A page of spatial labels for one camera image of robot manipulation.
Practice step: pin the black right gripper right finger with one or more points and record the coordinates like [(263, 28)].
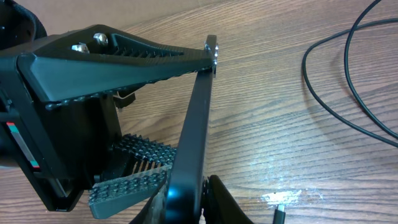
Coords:
[(219, 206)]

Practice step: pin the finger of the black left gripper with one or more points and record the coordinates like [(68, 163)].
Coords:
[(138, 167)]

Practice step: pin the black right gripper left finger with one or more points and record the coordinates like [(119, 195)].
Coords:
[(154, 210)]

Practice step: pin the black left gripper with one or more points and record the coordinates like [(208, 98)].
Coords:
[(59, 119)]

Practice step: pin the blue Galaxy smartphone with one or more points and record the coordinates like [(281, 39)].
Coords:
[(186, 183)]

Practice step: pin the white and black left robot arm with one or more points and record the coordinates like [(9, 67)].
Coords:
[(18, 21)]

